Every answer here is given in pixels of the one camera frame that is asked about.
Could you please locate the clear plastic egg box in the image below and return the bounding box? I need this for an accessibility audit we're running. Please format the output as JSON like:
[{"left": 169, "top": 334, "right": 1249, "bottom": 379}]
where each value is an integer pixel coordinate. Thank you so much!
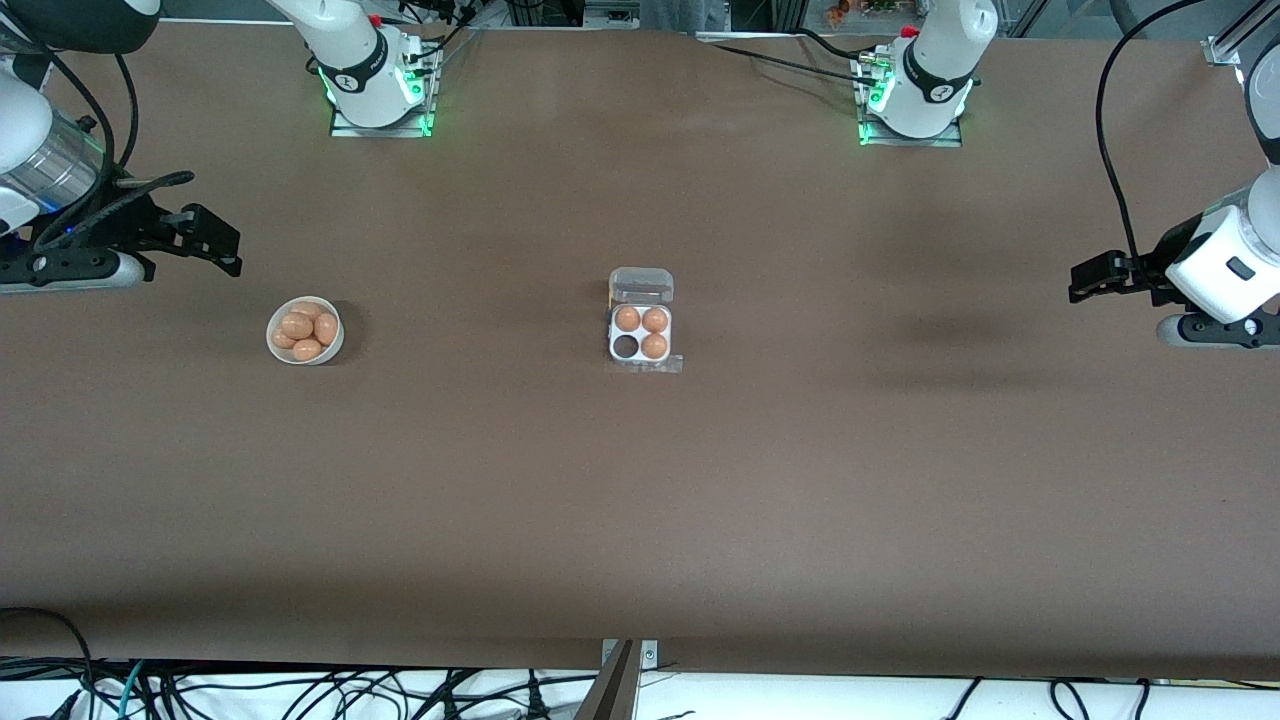
[{"left": 608, "top": 267, "right": 676, "bottom": 366}]

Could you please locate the white round bowl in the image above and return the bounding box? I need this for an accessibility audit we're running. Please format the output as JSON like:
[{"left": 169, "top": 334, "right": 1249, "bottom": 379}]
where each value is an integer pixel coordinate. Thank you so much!
[{"left": 266, "top": 296, "right": 346, "bottom": 367}]

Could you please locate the person in grey clothes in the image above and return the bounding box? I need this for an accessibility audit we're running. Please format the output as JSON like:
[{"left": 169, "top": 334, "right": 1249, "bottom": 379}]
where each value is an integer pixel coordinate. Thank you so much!
[{"left": 640, "top": 0, "right": 733, "bottom": 31}]

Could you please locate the brown table cover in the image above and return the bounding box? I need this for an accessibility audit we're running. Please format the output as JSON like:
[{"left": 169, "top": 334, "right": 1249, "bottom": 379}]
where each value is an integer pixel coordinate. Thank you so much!
[{"left": 0, "top": 20, "right": 1280, "bottom": 683}]

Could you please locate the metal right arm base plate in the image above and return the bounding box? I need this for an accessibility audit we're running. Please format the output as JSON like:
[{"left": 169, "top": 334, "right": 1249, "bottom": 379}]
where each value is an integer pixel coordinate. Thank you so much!
[{"left": 330, "top": 45, "right": 438, "bottom": 138}]

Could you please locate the aluminium frame profile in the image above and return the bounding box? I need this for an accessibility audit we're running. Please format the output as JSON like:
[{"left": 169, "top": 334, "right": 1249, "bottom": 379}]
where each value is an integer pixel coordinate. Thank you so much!
[{"left": 1203, "top": 18, "right": 1266, "bottom": 67}]

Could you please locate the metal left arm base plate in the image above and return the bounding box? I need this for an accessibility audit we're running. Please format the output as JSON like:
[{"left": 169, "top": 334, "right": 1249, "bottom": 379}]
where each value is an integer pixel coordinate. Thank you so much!
[{"left": 855, "top": 55, "right": 964, "bottom": 148}]

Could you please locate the teal cable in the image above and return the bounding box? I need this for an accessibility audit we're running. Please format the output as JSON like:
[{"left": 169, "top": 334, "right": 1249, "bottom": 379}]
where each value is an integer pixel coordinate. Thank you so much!
[{"left": 118, "top": 660, "right": 149, "bottom": 720}]

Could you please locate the dark mount strut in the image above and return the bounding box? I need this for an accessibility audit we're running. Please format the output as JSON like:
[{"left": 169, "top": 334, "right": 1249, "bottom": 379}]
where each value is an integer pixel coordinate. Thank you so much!
[{"left": 575, "top": 640, "right": 638, "bottom": 720}]

